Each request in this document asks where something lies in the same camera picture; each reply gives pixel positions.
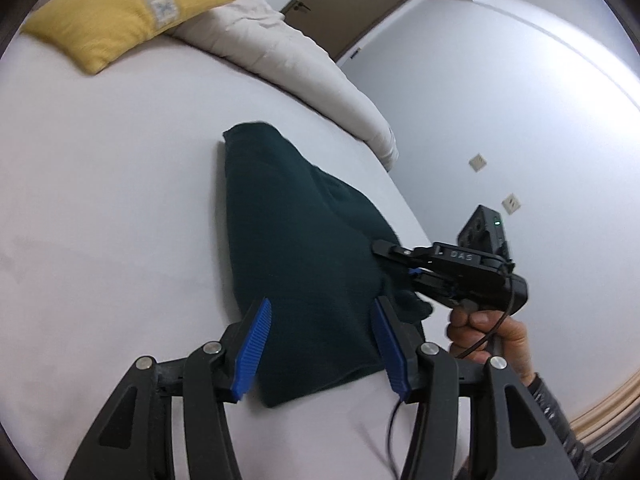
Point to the brown door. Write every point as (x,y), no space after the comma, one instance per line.
(350,5)

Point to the yellow patterned pillow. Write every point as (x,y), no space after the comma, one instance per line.
(100,20)

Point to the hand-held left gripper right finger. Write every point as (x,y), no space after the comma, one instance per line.
(392,355)

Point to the beige wall socket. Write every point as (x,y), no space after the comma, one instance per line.
(477,162)
(511,203)

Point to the beige duvet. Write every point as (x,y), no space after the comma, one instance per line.
(300,60)

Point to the dark green sweater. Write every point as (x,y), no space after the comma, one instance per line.
(300,260)

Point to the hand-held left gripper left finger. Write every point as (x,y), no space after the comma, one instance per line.
(252,350)

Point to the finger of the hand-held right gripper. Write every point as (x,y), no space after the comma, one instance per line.
(405,255)
(427,285)

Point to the person's right forearm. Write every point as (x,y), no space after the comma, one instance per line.
(560,420)

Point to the person's right hand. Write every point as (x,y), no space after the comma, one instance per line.
(515,340)

